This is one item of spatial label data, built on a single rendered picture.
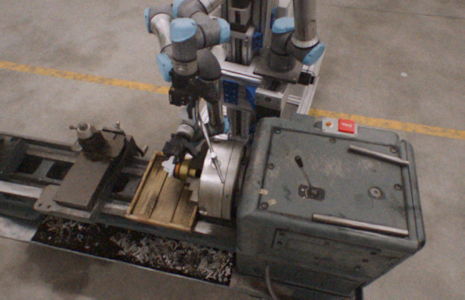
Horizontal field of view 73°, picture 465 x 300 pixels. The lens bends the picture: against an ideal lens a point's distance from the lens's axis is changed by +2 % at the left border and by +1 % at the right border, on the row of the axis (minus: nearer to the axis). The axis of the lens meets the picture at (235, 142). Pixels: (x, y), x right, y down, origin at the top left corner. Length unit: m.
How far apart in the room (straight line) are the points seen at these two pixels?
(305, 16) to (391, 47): 2.80
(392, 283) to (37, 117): 3.19
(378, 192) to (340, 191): 0.13
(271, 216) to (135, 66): 2.81
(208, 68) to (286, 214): 0.64
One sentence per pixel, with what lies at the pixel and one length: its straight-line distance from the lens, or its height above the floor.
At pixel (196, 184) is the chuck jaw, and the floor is 1.10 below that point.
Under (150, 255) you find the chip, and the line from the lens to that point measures 1.75.
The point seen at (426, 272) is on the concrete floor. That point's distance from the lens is 2.58.
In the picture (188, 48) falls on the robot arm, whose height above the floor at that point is 1.63.
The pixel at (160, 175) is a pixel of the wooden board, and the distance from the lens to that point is 1.57.
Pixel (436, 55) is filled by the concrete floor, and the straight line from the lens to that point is 4.13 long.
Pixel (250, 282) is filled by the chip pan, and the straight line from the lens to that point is 1.70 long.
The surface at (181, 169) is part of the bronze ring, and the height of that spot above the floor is 1.12.
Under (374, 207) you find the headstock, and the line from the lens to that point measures 1.13.
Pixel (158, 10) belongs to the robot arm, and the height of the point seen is 1.39.
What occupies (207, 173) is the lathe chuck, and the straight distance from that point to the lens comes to 1.14.
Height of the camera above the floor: 2.20
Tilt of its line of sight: 54 degrees down
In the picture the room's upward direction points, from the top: 1 degrees counter-clockwise
